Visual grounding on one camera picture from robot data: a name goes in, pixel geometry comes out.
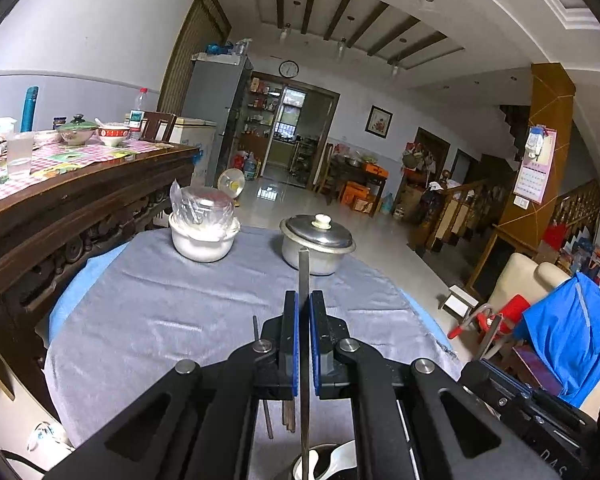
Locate framed wall picture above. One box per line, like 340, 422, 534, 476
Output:
365, 105, 394, 139

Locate grey tablecloth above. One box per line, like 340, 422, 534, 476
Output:
44, 225, 462, 480

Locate grey refrigerator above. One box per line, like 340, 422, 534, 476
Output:
180, 52, 255, 188

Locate glass-lidded bowl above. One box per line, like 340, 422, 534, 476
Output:
57, 114, 100, 147

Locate blue thermos bottle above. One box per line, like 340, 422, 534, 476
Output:
21, 86, 39, 133

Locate small white fan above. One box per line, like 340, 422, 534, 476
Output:
217, 169, 247, 208

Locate white step stool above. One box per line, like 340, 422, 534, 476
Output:
437, 284, 481, 325

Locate blue under tablecloth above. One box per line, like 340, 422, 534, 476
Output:
48, 244, 455, 352

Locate pink checked table cover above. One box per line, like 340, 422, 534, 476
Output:
0, 137, 173, 211

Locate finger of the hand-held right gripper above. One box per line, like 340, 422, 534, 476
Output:
458, 357, 535, 414

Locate orange cardboard boxes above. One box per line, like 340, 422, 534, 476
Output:
340, 180, 381, 214

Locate wooden chair purple seat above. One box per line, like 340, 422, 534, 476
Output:
480, 312, 568, 396

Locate red child chair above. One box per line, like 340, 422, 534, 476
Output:
447, 294, 531, 351

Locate white plastic spoon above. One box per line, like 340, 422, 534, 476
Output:
316, 439, 357, 476

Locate white pot with plastic cover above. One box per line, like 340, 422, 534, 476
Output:
168, 210, 242, 263

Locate beige armchair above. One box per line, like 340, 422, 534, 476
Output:
480, 252, 576, 336

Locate brown striped curtain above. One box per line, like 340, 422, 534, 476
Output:
157, 0, 232, 116

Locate grey metal chopstick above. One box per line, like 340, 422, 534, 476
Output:
298, 247, 312, 480

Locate clear plastic bag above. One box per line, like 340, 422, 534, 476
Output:
169, 180, 237, 233

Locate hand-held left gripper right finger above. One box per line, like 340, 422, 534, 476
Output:
309, 290, 563, 480

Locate carved wooden sideboard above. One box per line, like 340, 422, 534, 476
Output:
0, 141, 201, 423

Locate white patterned plastic bag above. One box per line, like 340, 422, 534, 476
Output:
27, 421, 75, 466

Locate dark wooden chair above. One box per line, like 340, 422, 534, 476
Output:
141, 111, 177, 143

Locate dark utensil holder cup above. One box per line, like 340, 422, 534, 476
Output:
291, 441, 357, 480

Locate dark wooden side table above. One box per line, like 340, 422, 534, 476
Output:
327, 157, 389, 211

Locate pile of dark chopsticks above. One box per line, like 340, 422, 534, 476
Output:
251, 315, 297, 440

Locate clear plastic cup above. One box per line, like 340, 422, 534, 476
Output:
6, 132, 35, 179

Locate white chest freezer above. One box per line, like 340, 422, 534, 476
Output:
172, 116, 217, 186

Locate red-capped plastic bottle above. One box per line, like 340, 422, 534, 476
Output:
130, 87, 148, 141

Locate aluminium pot lid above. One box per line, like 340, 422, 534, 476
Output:
280, 213, 357, 255

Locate red-patterned white bowl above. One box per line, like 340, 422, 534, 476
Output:
97, 122, 131, 148

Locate aluminium pot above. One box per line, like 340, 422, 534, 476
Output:
281, 237, 352, 277

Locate wooden shelf cabinet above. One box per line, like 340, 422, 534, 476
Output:
237, 76, 283, 171

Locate blue jacket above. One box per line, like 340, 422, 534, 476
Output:
522, 272, 600, 408

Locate wooden stair railing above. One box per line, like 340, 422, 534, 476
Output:
422, 180, 511, 256

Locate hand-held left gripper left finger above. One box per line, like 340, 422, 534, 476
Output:
45, 290, 301, 480

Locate pink wall calendar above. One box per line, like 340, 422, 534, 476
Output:
512, 125, 558, 205

